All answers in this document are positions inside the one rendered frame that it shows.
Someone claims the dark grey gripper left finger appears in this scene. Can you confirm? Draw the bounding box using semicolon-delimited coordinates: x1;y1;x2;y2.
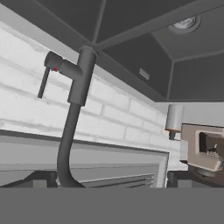
0;170;59;189

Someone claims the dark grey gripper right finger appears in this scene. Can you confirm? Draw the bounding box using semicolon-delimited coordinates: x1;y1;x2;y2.
167;171;224;189

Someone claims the dark grey sink basin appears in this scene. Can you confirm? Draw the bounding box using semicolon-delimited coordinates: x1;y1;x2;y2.
0;0;224;103

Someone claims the beige coffee machine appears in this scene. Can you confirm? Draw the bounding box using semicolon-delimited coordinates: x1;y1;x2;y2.
179;122;224;187

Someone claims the white cylinder with dark stem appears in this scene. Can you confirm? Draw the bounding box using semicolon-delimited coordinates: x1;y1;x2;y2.
164;103;185;141

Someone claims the dark grey tap lever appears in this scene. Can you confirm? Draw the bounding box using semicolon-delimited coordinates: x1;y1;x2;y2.
37;66;53;100

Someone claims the dark grey tap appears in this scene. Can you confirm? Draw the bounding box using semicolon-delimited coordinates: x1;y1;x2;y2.
43;45;99;189

